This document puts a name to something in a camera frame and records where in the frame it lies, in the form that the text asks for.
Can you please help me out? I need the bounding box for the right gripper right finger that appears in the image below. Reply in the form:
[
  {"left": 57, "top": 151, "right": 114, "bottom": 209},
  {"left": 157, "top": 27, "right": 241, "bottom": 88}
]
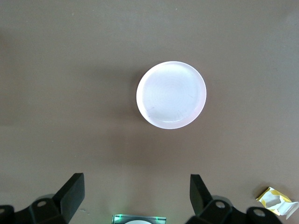
[{"left": 186, "top": 174, "right": 285, "bottom": 224}]

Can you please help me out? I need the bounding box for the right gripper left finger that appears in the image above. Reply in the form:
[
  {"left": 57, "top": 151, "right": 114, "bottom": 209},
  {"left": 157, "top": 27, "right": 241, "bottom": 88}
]
[{"left": 0, "top": 172, "right": 85, "bottom": 224}]

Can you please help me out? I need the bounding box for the yellow white opened carton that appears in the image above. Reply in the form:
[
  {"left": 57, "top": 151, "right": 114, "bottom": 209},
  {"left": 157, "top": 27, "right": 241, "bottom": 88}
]
[{"left": 256, "top": 186, "right": 299, "bottom": 220}]

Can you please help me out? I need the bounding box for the pink round plate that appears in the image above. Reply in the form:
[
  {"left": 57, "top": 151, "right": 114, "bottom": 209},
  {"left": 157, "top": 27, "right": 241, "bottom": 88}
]
[{"left": 136, "top": 61, "right": 207, "bottom": 129}]

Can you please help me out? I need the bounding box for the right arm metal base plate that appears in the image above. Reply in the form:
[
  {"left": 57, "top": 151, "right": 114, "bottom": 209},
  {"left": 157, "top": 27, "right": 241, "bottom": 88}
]
[{"left": 112, "top": 214, "right": 167, "bottom": 224}]

